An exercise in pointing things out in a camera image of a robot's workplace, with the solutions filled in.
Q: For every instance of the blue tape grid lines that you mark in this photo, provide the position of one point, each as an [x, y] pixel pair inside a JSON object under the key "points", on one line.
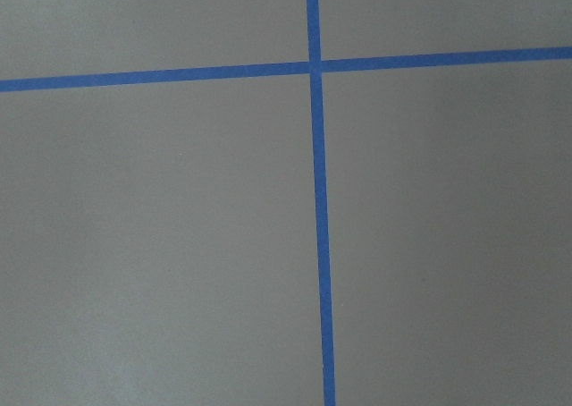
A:
{"points": [[315, 67]]}

